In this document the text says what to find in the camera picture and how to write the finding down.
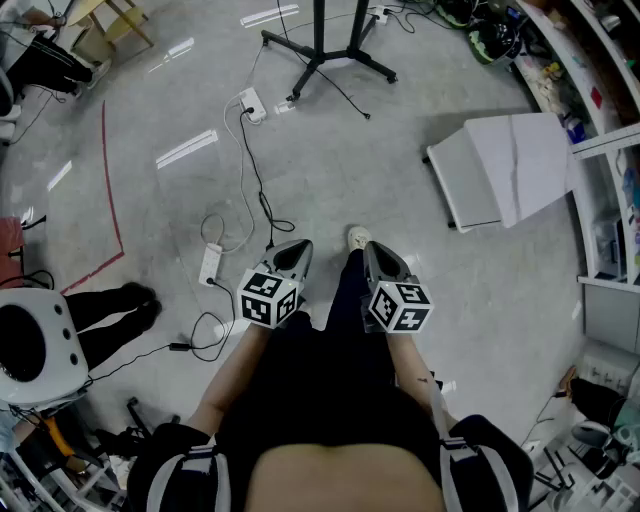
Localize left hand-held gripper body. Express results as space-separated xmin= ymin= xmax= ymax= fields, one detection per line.
xmin=237 ymin=251 xmax=307 ymax=330

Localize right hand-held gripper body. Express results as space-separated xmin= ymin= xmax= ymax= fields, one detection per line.
xmin=360 ymin=276 xmax=435 ymax=335

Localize person's right forearm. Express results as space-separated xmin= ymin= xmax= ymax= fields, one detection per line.
xmin=387 ymin=329 xmax=459 ymax=431

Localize person's left forearm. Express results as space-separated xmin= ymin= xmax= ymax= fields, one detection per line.
xmin=187 ymin=322 xmax=284 ymax=441

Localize person's black trousers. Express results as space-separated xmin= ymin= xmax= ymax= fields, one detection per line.
xmin=319 ymin=247 xmax=399 ymax=361

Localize person's right white shoe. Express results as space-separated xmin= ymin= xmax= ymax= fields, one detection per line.
xmin=346 ymin=225 xmax=374 ymax=252

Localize person's black t-shirt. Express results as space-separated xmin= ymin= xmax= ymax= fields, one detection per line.
xmin=127 ymin=309 xmax=535 ymax=512

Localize white veined board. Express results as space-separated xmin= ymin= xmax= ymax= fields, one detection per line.
xmin=463 ymin=112 xmax=576 ymax=230

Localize person's upper chest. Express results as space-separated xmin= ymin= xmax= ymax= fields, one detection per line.
xmin=248 ymin=443 xmax=447 ymax=512

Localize white plastic crate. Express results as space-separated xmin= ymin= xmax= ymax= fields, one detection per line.
xmin=579 ymin=342 xmax=640 ymax=396

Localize clear plastic storage box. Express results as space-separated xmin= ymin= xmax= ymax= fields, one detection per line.
xmin=591 ymin=217 xmax=626 ymax=280

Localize white rounded device shell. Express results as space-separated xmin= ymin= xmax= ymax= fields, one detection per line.
xmin=0 ymin=286 xmax=92 ymax=407

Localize black TV stand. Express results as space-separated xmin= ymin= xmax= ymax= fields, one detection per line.
xmin=260 ymin=0 xmax=399 ymax=104

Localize pile of white plastic parts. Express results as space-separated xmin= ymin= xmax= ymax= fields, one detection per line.
xmin=522 ymin=59 xmax=569 ymax=115

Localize black glossy helmet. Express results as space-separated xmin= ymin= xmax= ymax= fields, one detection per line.
xmin=468 ymin=18 xmax=525 ymax=66
xmin=433 ymin=0 xmax=474 ymax=29

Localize white curved shelving unit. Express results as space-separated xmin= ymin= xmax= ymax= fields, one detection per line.
xmin=512 ymin=0 xmax=640 ymax=351

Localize orange tool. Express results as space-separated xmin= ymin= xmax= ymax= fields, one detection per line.
xmin=42 ymin=417 xmax=77 ymax=459

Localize red cloth bag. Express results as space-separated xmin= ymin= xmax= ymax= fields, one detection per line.
xmin=0 ymin=216 xmax=27 ymax=290

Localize small wooden table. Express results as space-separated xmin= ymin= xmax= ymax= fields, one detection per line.
xmin=66 ymin=0 xmax=155 ymax=66

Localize black plugged-in cable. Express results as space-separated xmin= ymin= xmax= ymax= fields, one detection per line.
xmin=238 ymin=108 xmax=297 ymax=250

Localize black power adapter cable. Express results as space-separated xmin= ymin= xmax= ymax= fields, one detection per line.
xmin=87 ymin=277 xmax=237 ymax=387

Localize white cable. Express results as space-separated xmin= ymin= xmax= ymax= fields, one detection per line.
xmin=222 ymin=92 xmax=251 ymax=256

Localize person's right shoulder strap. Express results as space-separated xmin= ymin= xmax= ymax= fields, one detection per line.
xmin=428 ymin=379 xmax=517 ymax=512

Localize person's shoulder strap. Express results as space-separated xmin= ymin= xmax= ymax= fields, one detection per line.
xmin=146 ymin=443 xmax=232 ymax=512
xmin=428 ymin=379 xmax=517 ymax=512

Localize person's left shoulder strap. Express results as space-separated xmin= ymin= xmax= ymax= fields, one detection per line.
xmin=146 ymin=443 xmax=232 ymax=512

